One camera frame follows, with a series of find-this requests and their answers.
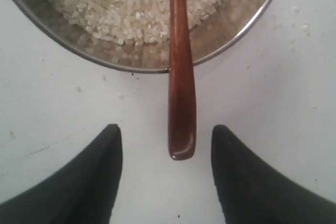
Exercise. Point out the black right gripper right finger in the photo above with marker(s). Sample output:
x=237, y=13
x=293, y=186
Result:
x=251, y=191

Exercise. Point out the brown wooden spoon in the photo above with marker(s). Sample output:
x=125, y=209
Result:
x=182, y=96

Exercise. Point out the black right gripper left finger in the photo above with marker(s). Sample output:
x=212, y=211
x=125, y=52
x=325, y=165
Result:
x=83, y=191

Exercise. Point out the wide steel rice bowl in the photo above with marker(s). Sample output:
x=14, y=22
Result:
x=220, y=31

